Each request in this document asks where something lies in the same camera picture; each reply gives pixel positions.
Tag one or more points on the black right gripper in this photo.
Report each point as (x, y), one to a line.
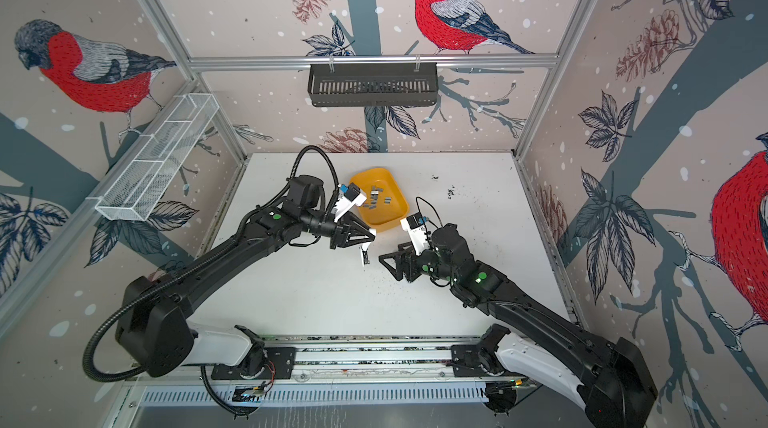
(397, 271)

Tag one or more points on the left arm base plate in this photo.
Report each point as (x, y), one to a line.
(270, 363)

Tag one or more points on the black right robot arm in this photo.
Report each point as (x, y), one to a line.
(609, 380)

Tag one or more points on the black wire basket shelf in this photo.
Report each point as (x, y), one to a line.
(373, 85)

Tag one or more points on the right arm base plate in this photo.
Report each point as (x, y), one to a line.
(471, 361)

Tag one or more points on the white wire mesh shelf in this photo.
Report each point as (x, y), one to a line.
(140, 186)

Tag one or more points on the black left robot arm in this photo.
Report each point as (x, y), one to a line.
(155, 329)

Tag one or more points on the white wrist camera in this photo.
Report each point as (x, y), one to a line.
(349, 196)
(416, 227)

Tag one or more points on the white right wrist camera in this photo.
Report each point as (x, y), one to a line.
(416, 227)

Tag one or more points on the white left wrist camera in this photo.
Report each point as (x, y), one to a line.
(349, 196)

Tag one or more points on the aluminium mounting rail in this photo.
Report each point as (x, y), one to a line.
(343, 372)

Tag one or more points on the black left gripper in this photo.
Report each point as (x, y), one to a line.
(343, 232)

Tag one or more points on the yellow plastic tray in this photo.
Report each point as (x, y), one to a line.
(385, 205)

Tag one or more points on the white stapler top part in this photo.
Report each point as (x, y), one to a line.
(364, 256)

